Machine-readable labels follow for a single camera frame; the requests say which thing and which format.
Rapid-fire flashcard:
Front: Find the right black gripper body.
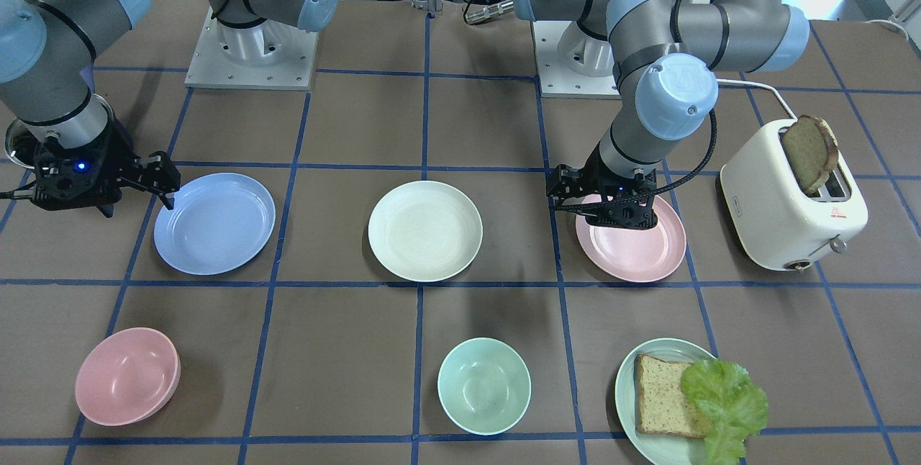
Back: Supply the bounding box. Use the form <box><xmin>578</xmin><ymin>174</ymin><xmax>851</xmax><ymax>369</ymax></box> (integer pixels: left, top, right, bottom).
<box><xmin>30</xmin><ymin>123</ymin><xmax>181</xmax><ymax>218</ymax></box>

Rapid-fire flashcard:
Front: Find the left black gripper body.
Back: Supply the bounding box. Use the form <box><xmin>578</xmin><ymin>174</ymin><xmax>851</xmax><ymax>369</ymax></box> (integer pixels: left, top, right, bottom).
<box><xmin>546</xmin><ymin>155</ymin><xmax>658</xmax><ymax>231</ymax></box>

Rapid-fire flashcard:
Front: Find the blue plate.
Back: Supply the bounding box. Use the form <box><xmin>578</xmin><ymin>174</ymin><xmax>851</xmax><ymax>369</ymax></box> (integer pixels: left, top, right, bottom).
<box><xmin>153</xmin><ymin>173</ymin><xmax>276</xmax><ymax>276</ymax></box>

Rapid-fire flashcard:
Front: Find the pink plate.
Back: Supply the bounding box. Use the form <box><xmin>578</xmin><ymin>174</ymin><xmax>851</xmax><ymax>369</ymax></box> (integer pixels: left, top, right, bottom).
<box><xmin>575</xmin><ymin>197</ymin><xmax>687</xmax><ymax>284</ymax></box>

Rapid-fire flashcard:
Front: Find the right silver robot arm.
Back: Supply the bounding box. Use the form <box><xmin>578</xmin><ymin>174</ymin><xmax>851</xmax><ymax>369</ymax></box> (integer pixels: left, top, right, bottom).
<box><xmin>1</xmin><ymin>0</ymin><xmax>339</xmax><ymax>217</ymax></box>

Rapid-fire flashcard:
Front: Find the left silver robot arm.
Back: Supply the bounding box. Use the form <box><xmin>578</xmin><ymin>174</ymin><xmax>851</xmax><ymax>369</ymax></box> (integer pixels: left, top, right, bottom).
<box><xmin>514</xmin><ymin>0</ymin><xmax>809</xmax><ymax>230</ymax></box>

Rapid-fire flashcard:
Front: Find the dark blue pot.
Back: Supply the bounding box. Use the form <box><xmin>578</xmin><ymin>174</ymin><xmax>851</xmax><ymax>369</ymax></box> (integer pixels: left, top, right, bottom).
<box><xmin>4</xmin><ymin>94</ymin><xmax>114</xmax><ymax>169</ymax></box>

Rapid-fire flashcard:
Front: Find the white toaster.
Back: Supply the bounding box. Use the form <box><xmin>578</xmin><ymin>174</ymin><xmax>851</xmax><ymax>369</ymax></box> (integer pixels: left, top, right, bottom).
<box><xmin>720</xmin><ymin>119</ymin><xmax>868</xmax><ymax>271</ymax></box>

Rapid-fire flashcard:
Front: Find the pink bowl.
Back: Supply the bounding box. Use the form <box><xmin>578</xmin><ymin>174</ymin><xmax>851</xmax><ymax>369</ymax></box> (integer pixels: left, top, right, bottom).
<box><xmin>75</xmin><ymin>327</ymin><xmax>181</xmax><ymax>427</ymax></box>

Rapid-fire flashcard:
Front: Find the white plate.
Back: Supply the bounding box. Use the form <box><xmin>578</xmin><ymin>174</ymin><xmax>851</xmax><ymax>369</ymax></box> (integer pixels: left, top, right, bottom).
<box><xmin>368</xmin><ymin>180</ymin><xmax>484</xmax><ymax>282</ymax></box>

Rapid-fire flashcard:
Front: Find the bread slice in toaster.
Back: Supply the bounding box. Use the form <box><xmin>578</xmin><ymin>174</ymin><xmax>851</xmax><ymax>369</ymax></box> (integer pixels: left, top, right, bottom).
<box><xmin>780</xmin><ymin>114</ymin><xmax>840</xmax><ymax>196</ymax></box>

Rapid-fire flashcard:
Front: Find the bread slice on plate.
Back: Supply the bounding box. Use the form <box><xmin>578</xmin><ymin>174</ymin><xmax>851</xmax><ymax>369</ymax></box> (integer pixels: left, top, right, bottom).
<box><xmin>635</xmin><ymin>353</ymin><xmax>713</xmax><ymax>439</ymax></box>

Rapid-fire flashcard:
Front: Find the green bowl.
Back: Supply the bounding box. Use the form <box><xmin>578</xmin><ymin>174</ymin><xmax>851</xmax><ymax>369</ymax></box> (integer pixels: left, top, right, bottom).
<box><xmin>437</xmin><ymin>338</ymin><xmax>532</xmax><ymax>436</ymax></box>

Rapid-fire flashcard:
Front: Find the green lettuce leaf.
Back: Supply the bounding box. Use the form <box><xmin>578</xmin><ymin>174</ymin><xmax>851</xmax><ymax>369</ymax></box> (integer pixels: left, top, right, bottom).
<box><xmin>680</xmin><ymin>358</ymin><xmax>769</xmax><ymax>464</ymax></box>

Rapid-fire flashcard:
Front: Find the green plate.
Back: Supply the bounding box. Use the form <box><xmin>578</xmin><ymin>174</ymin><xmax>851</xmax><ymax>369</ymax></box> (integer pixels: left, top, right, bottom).
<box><xmin>613</xmin><ymin>338</ymin><xmax>714</xmax><ymax>464</ymax></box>

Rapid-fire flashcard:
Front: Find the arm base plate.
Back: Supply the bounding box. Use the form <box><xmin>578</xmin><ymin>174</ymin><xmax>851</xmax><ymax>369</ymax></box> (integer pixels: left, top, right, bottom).
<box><xmin>185</xmin><ymin>12</ymin><xmax>319</xmax><ymax>91</ymax></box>
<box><xmin>532</xmin><ymin>20</ymin><xmax>620</xmax><ymax>100</ymax></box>

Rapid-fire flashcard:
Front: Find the white toaster power cable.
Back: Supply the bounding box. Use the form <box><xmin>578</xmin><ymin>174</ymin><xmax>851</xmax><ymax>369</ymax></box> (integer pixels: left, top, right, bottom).
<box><xmin>716</xmin><ymin>19</ymin><xmax>909</xmax><ymax>124</ymax></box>

